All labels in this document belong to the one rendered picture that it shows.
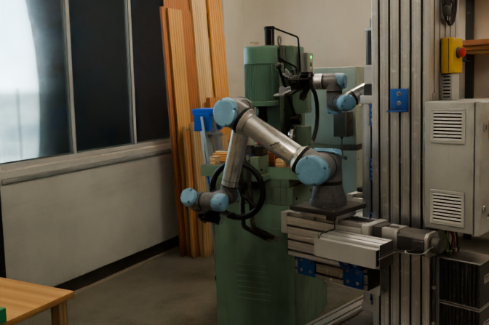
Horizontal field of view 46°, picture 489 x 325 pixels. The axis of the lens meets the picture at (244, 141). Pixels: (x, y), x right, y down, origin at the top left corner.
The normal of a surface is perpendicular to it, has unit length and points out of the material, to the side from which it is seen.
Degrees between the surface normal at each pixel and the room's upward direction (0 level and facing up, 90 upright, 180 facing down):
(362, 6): 90
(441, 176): 90
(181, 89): 87
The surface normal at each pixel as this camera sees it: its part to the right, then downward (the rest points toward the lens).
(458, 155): -0.69, 0.09
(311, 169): -0.34, 0.17
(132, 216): 0.88, 0.03
